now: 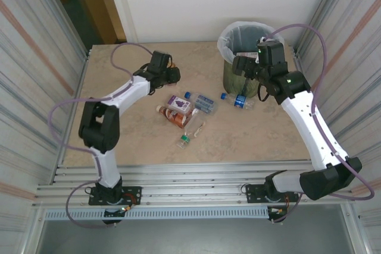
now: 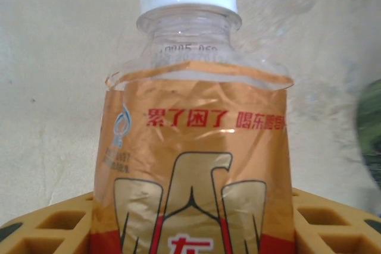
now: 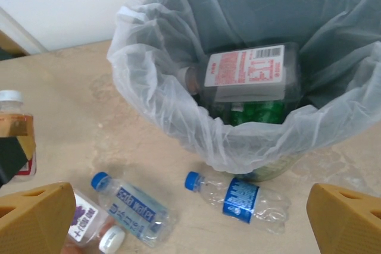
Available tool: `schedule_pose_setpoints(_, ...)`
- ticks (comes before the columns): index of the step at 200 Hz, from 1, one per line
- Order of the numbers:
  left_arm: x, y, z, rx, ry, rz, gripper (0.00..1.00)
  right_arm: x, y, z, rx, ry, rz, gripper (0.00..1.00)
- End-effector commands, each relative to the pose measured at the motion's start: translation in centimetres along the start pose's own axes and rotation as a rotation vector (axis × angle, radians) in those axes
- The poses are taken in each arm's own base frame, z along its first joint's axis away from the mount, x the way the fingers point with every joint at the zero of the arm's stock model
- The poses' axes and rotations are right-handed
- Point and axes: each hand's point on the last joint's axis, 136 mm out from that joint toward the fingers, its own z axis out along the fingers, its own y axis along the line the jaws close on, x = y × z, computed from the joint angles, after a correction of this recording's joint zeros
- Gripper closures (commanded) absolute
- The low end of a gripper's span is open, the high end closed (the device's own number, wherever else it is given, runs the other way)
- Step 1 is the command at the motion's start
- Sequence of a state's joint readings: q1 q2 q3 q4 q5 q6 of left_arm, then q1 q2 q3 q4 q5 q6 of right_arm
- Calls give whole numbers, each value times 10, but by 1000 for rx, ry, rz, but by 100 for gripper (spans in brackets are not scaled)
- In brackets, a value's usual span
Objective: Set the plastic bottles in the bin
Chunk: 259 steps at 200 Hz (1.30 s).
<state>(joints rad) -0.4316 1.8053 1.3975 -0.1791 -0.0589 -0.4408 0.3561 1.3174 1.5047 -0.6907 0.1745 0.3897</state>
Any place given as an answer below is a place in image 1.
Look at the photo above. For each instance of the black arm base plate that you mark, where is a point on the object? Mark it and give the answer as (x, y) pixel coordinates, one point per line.
(134, 194)
(253, 194)

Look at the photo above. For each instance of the green wood pattern bin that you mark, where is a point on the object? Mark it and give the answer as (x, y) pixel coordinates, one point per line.
(235, 84)

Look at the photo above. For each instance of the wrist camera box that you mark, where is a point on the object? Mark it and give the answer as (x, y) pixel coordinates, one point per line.
(160, 62)
(272, 53)

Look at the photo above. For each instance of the white plastic bin liner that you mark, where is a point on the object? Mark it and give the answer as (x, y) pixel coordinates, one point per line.
(226, 51)

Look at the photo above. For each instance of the red gold label bottle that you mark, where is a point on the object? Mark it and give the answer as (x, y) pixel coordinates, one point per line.
(248, 54)

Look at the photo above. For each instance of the clear bottle green cap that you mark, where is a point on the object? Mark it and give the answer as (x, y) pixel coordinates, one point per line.
(186, 138)

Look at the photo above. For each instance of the light blue label water bottle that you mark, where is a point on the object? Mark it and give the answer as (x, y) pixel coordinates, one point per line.
(204, 103)

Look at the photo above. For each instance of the purple grape juice bottle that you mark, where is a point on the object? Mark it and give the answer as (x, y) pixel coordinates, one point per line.
(178, 103)

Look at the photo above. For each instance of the aluminium rail frame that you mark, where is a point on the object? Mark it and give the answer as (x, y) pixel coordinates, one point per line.
(193, 176)

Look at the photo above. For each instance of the dark blue label water bottle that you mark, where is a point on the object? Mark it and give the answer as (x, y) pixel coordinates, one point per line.
(241, 101)

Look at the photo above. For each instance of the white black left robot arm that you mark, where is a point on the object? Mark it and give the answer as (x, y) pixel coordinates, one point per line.
(107, 170)

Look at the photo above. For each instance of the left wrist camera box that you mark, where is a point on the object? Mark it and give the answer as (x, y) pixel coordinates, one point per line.
(160, 62)

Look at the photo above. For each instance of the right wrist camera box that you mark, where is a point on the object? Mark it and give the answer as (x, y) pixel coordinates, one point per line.
(272, 53)

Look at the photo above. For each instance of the brown label milk tea bottle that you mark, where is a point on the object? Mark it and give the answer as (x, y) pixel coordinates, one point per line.
(175, 117)

